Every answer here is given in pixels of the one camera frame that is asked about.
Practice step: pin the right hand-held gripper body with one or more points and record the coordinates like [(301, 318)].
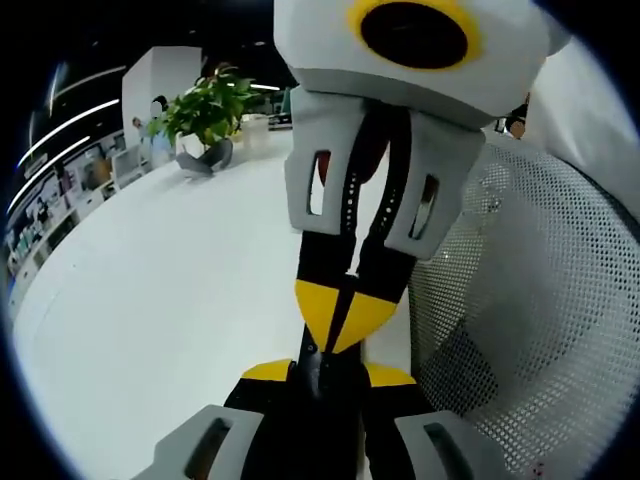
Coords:
[(320, 45)]

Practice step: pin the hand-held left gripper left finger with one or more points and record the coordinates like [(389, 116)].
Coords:
[(215, 440)]

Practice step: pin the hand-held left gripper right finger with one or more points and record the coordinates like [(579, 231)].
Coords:
[(425, 445)]

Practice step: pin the black remote control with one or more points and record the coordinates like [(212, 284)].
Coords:
[(327, 405)]

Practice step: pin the clear plastic container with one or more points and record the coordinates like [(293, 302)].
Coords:
[(256, 129)]

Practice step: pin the green potted plant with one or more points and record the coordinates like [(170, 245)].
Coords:
[(210, 115)]

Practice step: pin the grey mesh office chair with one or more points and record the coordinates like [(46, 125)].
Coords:
[(540, 300)]

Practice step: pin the white office chair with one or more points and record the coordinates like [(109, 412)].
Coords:
[(127, 167)]

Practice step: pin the ceiling light strip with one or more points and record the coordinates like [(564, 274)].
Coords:
[(47, 170), (90, 80), (70, 127)]

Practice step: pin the white office counter row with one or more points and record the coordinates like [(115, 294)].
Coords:
[(60, 220)]

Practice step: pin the white cloth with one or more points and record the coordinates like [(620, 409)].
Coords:
[(590, 115)]

